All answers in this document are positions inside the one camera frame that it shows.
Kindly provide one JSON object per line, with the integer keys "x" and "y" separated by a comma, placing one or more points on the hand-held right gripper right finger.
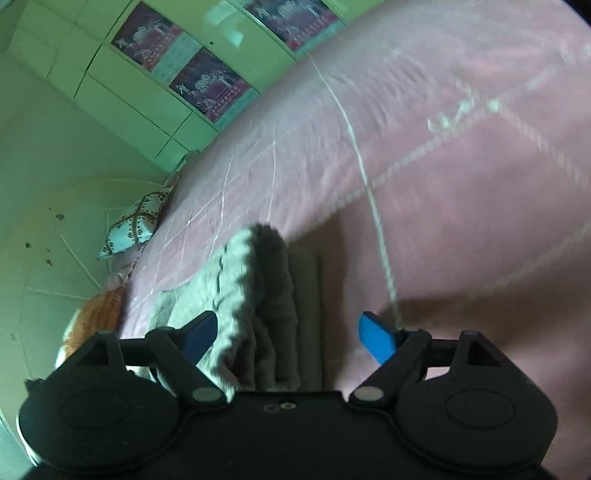
{"x": 376, "y": 337}

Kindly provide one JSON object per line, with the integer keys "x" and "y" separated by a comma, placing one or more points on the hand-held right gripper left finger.
{"x": 201, "y": 334}

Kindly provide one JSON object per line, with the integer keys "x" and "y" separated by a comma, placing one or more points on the grey-green pants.
{"x": 263, "y": 286}

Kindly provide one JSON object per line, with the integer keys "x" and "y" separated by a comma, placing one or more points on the orange striped pillow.
{"x": 99, "y": 314}

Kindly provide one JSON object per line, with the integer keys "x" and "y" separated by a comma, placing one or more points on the white patterned pillow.
{"x": 131, "y": 226}

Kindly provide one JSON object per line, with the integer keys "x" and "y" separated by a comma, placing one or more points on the pink checked bed sheet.
{"x": 438, "y": 207}

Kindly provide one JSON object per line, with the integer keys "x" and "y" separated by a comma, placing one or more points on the pale green wardrobe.
{"x": 138, "y": 101}

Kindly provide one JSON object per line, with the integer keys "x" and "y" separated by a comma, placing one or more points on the wall poster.
{"x": 212, "y": 85}
{"x": 147, "y": 37}
{"x": 295, "y": 18}

